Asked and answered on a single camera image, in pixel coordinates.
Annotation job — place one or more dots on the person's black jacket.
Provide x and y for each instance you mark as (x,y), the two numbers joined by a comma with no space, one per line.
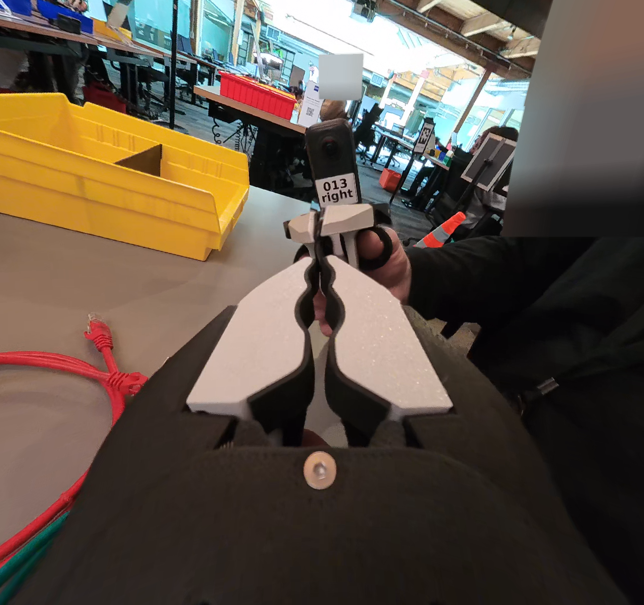
(578,439)

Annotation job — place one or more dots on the yellow plastic bin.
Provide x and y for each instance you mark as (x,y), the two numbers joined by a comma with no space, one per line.
(126,212)

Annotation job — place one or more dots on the black office chair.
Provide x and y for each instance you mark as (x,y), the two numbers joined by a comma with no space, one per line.
(367,134)

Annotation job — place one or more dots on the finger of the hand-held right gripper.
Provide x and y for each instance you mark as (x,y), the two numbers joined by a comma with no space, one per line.
(304,227)
(349,220)

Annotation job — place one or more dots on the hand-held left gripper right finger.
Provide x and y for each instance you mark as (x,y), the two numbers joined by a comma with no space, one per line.
(387,358)

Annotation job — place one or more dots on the small orange bin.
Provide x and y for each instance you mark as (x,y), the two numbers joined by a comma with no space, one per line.
(390,179)

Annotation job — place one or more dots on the black metal pole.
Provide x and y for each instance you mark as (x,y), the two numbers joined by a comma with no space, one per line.
(174,61)

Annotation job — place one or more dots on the person's right hand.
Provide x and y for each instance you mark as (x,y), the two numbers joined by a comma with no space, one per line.
(397,278)

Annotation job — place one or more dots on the small marker sign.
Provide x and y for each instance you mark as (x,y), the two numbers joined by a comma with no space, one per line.
(425,137)

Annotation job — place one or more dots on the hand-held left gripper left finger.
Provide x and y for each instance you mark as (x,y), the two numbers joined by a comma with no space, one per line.
(251,358)

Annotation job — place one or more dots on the red plastic bin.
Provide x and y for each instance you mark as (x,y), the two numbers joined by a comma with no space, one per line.
(256,96)

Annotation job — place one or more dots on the person's right forearm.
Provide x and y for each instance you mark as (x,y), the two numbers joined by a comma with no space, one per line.
(453,278)

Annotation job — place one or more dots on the white code sign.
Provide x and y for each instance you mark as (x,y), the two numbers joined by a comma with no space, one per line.
(309,106)

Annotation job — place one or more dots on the cardboard bin divider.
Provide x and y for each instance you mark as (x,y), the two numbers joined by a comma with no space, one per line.
(143,162)

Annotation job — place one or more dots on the striped traffic cone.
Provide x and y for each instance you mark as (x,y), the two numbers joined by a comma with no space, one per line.
(442,232)

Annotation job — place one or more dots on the framed marker sign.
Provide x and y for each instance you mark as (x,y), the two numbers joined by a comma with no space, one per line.
(490,164)

